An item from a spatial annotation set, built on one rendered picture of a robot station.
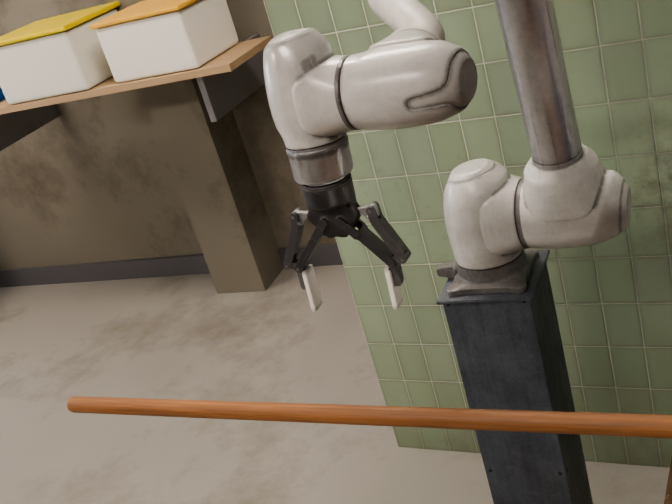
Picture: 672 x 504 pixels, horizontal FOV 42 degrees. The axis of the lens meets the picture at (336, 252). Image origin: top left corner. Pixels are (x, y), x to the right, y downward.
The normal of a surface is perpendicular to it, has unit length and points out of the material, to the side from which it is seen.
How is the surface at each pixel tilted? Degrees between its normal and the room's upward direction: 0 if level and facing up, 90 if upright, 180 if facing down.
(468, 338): 90
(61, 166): 90
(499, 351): 90
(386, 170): 90
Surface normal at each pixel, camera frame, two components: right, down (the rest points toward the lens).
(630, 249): -0.40, 0.49
